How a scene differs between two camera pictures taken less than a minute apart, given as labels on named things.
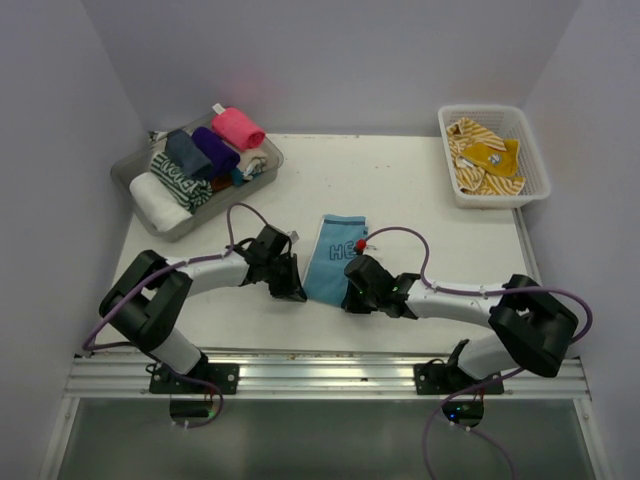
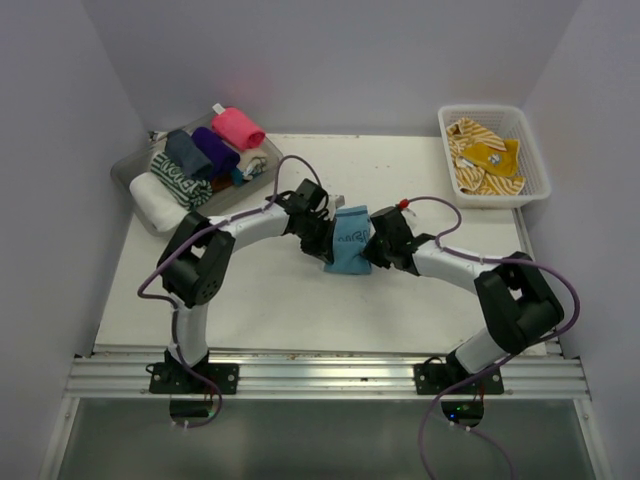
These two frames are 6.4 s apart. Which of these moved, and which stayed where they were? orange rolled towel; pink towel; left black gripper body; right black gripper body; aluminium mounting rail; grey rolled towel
Moved: right black gripper body; left black gripper body
Stayed: orange rolled towel; grey rolled towel; pink towel; aluminium mounting rail
